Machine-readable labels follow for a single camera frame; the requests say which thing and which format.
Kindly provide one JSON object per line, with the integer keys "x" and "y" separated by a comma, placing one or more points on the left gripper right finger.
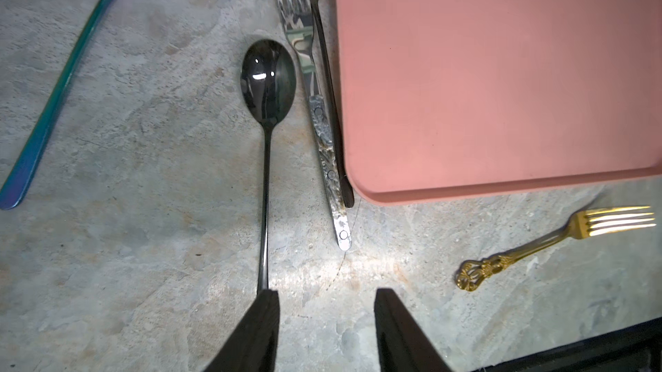
{"x": 401, "y": 342}

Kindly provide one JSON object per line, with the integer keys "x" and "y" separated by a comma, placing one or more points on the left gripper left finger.
{"x": 254, "y": 343}

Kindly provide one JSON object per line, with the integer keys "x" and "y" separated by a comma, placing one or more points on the gold fork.
{"x": 584, "y": 224}

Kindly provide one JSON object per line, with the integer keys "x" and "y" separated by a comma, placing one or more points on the pink tray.
{"x": 444, "y": 99}

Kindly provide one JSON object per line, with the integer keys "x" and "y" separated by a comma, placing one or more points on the patterned silver fork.
{"x": 298, "y": 22}

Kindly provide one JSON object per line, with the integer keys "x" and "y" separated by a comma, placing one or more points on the iridescent rainbow spoon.
{"x": 24, "y": 170}

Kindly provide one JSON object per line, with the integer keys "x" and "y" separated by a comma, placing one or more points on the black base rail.
{"x": 635, "y": 348}

